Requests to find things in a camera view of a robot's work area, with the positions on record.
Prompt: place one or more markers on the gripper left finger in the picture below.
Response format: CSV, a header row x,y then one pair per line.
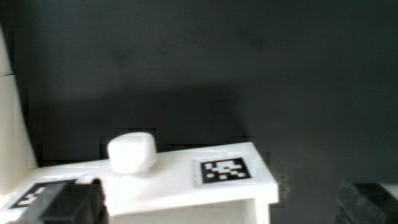
x,y
70,204

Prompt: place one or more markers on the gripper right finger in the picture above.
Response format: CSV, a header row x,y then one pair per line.
x,y
367,204

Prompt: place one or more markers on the white U-shaped fence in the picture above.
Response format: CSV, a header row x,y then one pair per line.
x,y
17,155

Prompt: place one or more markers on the white drawer tray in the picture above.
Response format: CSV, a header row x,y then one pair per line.
x,y
198,186

